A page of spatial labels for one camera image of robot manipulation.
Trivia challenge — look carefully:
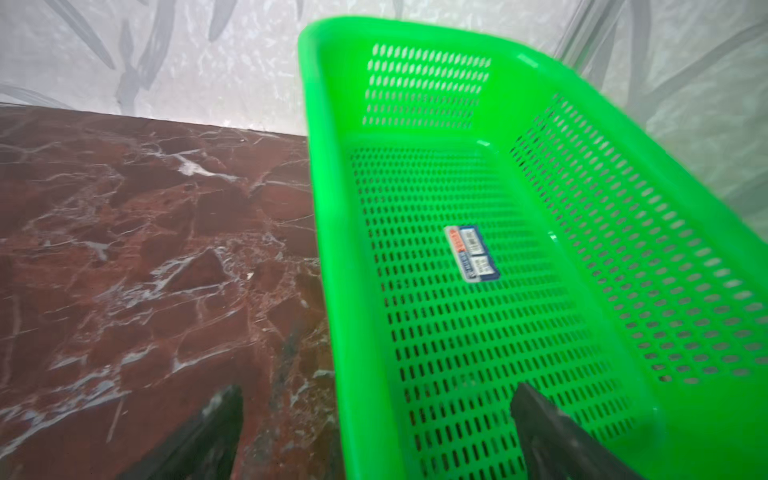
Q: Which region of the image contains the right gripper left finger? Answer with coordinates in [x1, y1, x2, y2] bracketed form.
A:
[118, 385, 244, 479]

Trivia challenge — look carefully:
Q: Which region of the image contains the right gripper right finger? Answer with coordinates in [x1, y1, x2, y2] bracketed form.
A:
[510, 382, 641, 480]

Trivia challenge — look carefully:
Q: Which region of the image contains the green plastic basket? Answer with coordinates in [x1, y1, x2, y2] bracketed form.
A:
[298, 17, 767, 479]

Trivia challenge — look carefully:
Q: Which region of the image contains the basket barcode sticker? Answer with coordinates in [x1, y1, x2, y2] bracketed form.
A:
[443, 225, 501, 284]

